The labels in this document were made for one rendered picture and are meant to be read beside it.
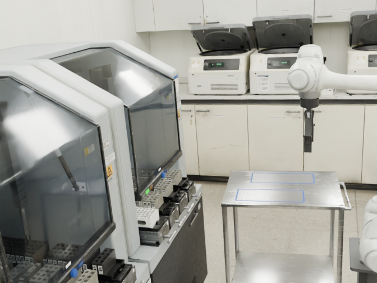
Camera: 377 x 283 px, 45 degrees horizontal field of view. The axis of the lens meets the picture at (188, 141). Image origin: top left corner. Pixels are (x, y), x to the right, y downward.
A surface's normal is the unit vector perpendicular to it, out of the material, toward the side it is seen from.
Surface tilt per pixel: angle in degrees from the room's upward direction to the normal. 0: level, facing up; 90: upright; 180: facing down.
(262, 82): 90
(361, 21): 142
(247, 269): 0
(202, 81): 90
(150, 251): 0
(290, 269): 0
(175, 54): 90
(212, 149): 90
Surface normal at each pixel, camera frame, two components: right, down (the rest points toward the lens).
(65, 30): 0.95, 0.03
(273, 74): -0.30, 0.32
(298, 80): -0.54, 0.28
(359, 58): -0.30, -0.22
